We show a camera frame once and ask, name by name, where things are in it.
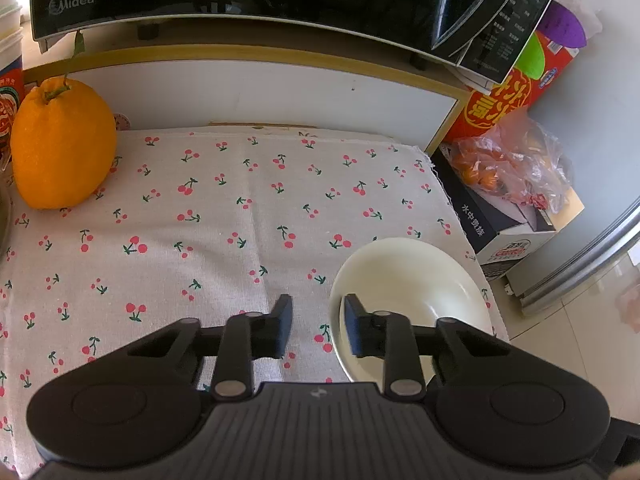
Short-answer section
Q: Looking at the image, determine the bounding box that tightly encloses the large orange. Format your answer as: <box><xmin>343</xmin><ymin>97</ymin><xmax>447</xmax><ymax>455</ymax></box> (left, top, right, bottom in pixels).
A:
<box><xmin>10</xmin><ymin>76</ymin><xmax>119</xmax><ymax>210</ymax></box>

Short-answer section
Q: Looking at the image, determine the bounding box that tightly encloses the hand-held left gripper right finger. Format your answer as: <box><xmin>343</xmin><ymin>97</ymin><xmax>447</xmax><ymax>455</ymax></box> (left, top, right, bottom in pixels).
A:
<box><xmin>340</xmin><ymin>294</ymin><xmax>507</xmax><ymax>400</ymax></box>

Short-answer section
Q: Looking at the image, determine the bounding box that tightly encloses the dark blue cardboard box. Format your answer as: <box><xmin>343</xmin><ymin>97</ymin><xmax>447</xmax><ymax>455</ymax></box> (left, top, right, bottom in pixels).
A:
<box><xmin>430</xmin><ymin>142</ymin><xmax>586</xmax><ymax>282</ymax></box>

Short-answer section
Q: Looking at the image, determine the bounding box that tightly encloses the silver refrigerator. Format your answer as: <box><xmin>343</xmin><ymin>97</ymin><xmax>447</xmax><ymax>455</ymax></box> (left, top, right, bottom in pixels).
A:
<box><xmin>502</xmin><ymin>0</ymin><xmax>640</xmax><ymax>317</ymax></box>

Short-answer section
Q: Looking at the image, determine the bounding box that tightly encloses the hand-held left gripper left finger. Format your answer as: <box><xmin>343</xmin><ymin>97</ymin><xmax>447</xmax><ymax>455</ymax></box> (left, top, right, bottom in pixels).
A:
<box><xmin>127</xmin><ymin>294</ymin><xmax>294</xmax><ymax>402</ymax></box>

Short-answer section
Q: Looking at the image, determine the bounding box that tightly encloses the cherry print tablecloth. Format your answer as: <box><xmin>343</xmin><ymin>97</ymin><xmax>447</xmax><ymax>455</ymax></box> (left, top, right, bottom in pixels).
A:
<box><xmin>0</xmin><ymin>127</ymin><xmax>511</xmax><ymax>478</ymax></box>

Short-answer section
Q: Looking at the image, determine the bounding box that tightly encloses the stack of white cups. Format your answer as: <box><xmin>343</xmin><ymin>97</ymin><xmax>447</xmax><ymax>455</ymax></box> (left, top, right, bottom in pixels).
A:
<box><xmin>0</xmin><ymin>0</ymin><xmax>25</xmax><ymax>72</ymax></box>

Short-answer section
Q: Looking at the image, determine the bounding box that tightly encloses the red gift box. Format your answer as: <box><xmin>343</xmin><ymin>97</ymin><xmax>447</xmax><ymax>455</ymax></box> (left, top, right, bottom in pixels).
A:
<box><xmin>444</xmin><ymin>0</ymin><xmax>586</xmax><ymax>144</ymax></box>

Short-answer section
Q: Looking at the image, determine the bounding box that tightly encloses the plastic bag of small oranges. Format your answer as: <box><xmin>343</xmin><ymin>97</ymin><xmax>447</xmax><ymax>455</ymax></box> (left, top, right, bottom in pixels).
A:
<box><xmin>449</xmin><ymin>112</ymin><xmax>575</xmax><ymax>211</ymax></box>

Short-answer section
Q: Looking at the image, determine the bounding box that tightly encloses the white shelf with wooden trim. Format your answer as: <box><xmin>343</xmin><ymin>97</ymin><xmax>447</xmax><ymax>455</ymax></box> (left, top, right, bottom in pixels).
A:
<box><xmin>22</xmin><ymin>20</ymin><xmax>473</xmax><ymax>157</ymax></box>

